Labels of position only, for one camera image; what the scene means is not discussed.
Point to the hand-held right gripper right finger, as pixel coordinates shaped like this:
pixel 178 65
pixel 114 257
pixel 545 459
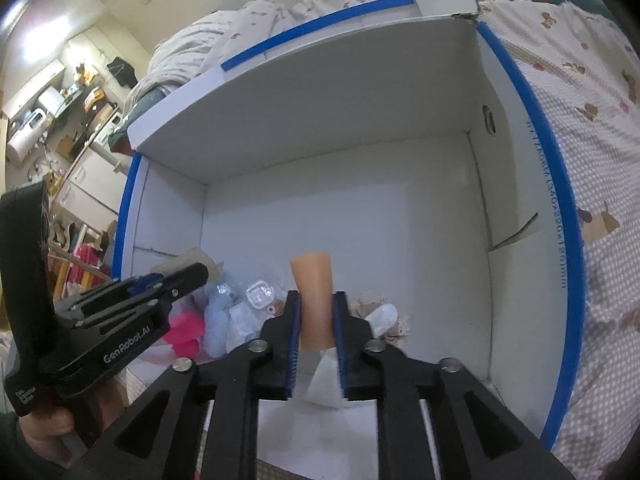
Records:
pixel 341 342

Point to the person's left forearm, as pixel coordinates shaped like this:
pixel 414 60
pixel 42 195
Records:
pixel 20 455

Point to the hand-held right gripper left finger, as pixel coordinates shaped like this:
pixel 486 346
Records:
pixel 294 342

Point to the peach soft foam block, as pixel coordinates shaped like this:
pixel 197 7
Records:
pixel 314 290

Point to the beige and white fluffy scrunchie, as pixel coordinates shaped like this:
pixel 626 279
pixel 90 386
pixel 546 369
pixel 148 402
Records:
pixel 382 317

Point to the light blue fluffy scrunchie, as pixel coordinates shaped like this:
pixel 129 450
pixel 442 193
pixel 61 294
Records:
pixel 217 322

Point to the white cabinet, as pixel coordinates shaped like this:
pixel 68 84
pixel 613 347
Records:
pixel 95 185

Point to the pink and yellow rack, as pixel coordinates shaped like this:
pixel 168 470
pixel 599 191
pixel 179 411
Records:
pixel 85 260

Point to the white cardboard box blue tape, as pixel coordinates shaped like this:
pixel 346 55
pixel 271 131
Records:
pixel 350 200

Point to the white floral quilt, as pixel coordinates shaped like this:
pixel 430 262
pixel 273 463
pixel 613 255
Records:
pixel 250 25

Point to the teal and orange cloth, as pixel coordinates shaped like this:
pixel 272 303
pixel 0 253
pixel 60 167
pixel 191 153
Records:
pixel 132 120

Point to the white kitchen appliance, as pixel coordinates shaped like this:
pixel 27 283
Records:
pixel 25 135

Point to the white tissue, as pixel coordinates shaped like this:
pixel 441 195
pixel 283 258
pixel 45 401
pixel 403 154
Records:
pixel 326 377

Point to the clear plastic wrapper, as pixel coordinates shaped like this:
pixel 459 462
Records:
pixel 260 294

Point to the person's left hand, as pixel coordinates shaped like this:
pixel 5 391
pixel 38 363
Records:
pixel 47 427

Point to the checked printed bedsheet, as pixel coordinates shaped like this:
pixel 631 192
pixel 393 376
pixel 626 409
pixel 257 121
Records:
pixel 600 160

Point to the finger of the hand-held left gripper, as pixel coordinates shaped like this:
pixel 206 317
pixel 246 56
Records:
pixel 142 282
pixel 165 290

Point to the hanging black jacket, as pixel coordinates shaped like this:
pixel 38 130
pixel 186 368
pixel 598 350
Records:
pixel 122 71

